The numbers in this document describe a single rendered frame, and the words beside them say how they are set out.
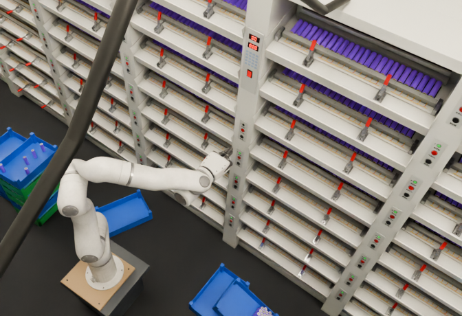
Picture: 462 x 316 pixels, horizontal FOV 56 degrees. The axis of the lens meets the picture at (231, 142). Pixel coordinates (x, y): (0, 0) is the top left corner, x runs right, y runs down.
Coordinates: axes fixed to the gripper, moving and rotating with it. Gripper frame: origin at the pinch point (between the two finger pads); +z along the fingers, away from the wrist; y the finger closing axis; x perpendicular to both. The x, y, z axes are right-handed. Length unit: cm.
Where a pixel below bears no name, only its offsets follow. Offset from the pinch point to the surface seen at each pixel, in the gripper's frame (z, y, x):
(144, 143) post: 11, -66, -53
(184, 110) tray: 12.0, -35.3, -6.6
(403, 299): 13, 93, -44
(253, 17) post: 10, -2, 60
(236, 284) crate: -10, 20, -91
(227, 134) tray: 12.3, -9.6, -6.4
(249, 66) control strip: 10.0, -1.4, 40.1
